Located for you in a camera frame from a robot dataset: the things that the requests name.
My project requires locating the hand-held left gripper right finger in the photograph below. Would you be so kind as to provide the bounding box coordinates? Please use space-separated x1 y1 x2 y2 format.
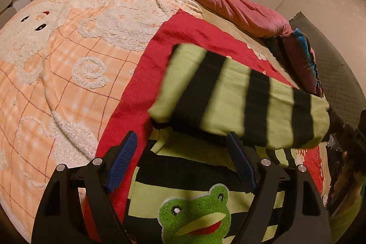
226 132 332 244

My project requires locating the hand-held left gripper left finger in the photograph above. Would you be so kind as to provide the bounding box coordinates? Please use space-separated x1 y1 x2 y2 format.
31 130 139 244

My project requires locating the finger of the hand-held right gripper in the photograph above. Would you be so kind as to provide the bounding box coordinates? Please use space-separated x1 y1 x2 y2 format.
328 107 348 131

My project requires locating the green black striped frog sweater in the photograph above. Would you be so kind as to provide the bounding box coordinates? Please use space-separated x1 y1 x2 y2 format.
126 43 331 244

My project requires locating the grey quilted mat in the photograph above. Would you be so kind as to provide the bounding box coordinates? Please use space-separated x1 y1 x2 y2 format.
289 11 366 130

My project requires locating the peach plaid bear blanket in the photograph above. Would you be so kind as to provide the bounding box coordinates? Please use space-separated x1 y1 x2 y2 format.
0 0 203 243

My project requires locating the red floral blanket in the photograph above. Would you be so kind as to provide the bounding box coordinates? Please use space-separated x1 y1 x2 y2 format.
81 9 325 243

